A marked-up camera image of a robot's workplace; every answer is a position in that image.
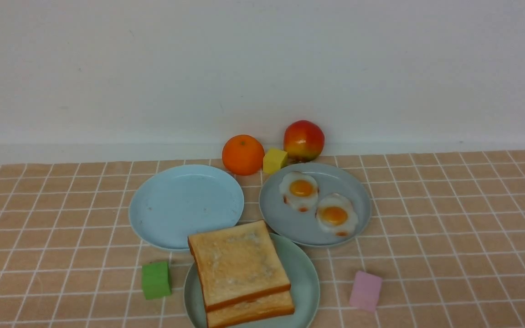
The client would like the yellow cube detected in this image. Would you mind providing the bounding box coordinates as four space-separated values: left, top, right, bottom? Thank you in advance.
262 148 289 175

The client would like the teal green plate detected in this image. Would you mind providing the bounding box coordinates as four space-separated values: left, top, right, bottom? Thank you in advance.
184 233 320 328

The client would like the green cube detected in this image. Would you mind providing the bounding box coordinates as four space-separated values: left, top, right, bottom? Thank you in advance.
141 261 172 300

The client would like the fried egg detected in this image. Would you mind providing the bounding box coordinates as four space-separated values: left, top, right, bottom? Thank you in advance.
278 171 319 212
315 193 359 237

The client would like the checkered beige tablecloth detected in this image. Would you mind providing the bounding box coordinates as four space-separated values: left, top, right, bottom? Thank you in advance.
0 150 525 328

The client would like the front right fried egg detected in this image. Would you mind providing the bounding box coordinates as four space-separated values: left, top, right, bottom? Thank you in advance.
315 193 359 237

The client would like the pink cube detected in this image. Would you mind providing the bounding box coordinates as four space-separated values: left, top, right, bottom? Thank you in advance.
349 271 383 313

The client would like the toast slice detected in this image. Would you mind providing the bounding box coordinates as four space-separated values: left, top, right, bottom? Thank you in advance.
188 220 291 312
206 291 294 328

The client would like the orange fruit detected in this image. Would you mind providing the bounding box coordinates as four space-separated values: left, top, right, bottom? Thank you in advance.
221 134 265 176

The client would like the light blue plate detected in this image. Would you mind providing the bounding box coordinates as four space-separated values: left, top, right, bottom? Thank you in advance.
129 164 245 251

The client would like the grey-blue plate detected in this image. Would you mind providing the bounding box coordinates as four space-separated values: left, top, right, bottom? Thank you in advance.
259 163 372 247

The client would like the back fried egg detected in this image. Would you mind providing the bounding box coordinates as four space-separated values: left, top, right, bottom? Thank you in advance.
278 171 319 212

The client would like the red yellow apple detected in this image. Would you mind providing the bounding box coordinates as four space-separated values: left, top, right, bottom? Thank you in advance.
283 120 325 163

